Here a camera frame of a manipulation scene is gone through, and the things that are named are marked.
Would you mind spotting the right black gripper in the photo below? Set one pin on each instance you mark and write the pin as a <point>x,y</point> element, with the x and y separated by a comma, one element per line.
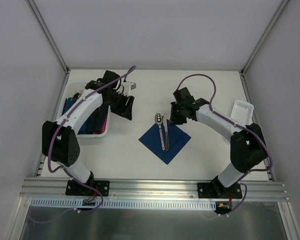
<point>179,111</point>

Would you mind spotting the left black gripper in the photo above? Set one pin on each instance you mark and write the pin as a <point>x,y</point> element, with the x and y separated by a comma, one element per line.
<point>122,102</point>

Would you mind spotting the blue paper napkin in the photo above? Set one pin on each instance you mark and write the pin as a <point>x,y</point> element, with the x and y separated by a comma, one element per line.
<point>166,152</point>

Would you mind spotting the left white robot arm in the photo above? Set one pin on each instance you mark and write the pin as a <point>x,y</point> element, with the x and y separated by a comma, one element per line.
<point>59,137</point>

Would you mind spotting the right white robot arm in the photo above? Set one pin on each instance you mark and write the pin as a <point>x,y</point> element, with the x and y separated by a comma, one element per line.
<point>247,147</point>

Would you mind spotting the pink rolled napkin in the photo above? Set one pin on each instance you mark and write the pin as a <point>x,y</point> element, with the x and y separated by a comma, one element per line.
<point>100,124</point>

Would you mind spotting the dark blue rolled napkin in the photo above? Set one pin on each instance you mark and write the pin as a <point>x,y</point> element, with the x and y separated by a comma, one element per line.
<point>69,102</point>

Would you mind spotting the large white plastic basket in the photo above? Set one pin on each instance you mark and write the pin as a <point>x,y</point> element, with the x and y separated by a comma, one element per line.
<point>85,109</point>

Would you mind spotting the small white plastic tray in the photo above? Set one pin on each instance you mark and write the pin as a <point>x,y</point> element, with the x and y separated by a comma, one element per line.
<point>242,112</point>

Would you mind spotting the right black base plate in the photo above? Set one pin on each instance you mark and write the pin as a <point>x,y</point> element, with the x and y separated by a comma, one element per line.
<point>209,190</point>

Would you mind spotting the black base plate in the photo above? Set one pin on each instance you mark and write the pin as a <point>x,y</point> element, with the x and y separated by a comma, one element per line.
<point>209,190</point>
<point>75,189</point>

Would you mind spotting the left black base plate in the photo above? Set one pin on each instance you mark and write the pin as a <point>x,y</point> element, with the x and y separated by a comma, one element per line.
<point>75,189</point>

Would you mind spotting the white slotted cable duct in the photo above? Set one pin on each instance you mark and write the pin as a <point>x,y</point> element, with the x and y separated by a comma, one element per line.
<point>124,204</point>

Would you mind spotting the aluminium rail frame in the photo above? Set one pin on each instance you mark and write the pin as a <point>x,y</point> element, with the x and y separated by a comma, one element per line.
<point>265,191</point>

